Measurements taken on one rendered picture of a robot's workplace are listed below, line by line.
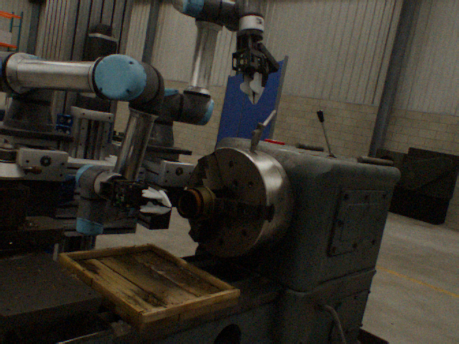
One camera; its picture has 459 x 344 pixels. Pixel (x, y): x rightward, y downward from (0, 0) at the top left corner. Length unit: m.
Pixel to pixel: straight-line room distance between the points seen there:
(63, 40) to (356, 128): 10.68
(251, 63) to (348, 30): 11.53
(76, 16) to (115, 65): 0.65
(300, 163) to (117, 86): 0.55
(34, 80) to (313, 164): 0.82
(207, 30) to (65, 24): 0.53
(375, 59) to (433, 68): 1.49
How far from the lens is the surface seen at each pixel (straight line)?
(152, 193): 1.07
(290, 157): 1.30
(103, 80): 1.18
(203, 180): 1.18
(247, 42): 1.35
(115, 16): 1.84
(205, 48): 1.81
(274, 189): 1.16
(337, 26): 12.98
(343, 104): 12.26
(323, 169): 1.23
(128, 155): 1.32
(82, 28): 1.78
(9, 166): 0.93
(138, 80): 1.16
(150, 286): 1.09
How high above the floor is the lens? 1.31
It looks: 7 degrees down
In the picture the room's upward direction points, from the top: 11 degrees clockwise
